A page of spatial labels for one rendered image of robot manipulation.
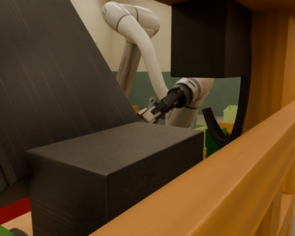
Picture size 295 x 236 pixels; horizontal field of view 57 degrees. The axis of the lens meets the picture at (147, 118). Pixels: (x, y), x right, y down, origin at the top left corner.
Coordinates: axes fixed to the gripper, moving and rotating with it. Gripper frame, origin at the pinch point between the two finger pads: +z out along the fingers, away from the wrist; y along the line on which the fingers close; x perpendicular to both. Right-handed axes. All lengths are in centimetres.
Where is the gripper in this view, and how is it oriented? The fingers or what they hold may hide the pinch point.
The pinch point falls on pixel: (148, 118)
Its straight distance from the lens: 78.7
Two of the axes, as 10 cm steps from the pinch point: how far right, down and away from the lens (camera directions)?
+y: 4.5, -5.8, -6.7
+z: -5.6, 4.0, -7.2
